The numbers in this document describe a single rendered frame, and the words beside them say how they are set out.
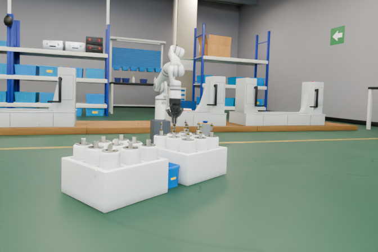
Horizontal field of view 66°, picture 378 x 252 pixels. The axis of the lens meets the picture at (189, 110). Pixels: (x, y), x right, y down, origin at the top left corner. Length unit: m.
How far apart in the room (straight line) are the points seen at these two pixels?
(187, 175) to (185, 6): 7.33
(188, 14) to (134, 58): 2.04
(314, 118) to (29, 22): 8.53
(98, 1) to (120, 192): 9.48
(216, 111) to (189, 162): 2.65
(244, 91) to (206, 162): 2.79
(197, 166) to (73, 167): 0.69
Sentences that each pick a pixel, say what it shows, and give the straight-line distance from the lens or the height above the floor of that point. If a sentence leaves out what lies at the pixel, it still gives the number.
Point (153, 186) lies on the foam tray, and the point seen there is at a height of 0.06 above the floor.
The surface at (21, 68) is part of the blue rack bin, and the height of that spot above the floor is 0.92.
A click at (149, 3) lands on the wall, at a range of 10.82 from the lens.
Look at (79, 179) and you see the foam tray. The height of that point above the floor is 0.10.
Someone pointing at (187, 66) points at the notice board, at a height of 1.31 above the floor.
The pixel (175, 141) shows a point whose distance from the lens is 1.81.
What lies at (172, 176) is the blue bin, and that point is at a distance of 1.67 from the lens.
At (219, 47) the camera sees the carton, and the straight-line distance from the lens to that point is 7.27.
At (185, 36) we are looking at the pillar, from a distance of 8.52.
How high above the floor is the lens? 0.53
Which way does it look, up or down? 3 degrees down
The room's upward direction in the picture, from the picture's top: 2 degrees clockwise
